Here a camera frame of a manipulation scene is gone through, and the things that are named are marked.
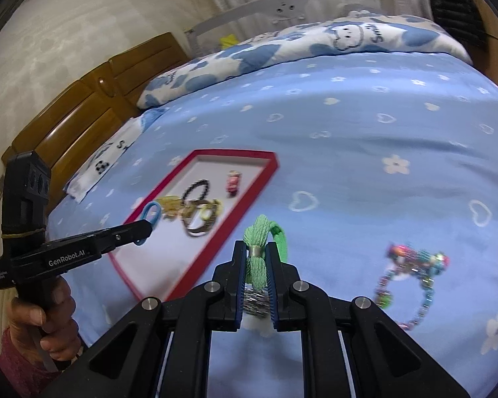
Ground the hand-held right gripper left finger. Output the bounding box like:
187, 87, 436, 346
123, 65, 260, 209
81, 240, 247, 398

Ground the yellow hair clip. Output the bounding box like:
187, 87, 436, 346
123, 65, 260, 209
155, 196, 185, 220

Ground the white printed pillow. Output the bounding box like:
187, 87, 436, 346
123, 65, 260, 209
66, 108, 171, 204

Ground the green hair tie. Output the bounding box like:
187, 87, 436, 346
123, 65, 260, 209
243, 214, 288, 320

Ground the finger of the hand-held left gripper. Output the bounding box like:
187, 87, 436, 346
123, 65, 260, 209
89, 220, 153, 256

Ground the dark bead bracelet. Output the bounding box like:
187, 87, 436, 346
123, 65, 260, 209
181, 179, 211, 204

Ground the yellow-green hair tie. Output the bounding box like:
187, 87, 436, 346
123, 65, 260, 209
193, 201, 222, 227

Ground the metal wrist watch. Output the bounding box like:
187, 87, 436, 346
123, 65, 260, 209
181, 200, 222, 238

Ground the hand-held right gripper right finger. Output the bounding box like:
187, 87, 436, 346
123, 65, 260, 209
266, 242, 471, 398

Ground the grey mesh bed guard rail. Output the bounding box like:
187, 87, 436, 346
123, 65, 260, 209
185, 0, 405, 56

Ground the person's left forearm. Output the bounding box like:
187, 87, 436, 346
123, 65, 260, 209
0, 325, 61, 398

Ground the colourful bead bracelet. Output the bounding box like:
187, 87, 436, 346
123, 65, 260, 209
374, 271, 438, 331

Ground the wooden wardrobe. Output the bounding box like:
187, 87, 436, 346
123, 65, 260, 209
452, 0, 498, 100

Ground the blue flower print bed sheet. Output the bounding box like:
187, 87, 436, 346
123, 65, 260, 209
45, 52, 498, 398

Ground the person's left hand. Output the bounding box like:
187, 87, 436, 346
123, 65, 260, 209
6, 278, 84, 373

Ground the wooden headboard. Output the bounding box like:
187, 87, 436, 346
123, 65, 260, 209
2, 32, 189, 212

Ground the blue and white printed quilt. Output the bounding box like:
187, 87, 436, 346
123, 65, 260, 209
137, 12, 474, 110

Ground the black puffer jacket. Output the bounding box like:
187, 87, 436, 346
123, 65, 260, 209
429, 0, 488, 38

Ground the blue hair tie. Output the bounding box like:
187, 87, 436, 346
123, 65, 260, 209
133, 201, 162, 246

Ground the red shallow box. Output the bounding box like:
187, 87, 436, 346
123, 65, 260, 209
111, 148, 280, 301

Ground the colourful bead hair clip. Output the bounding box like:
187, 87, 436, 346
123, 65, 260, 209
386, 244, 450, 276

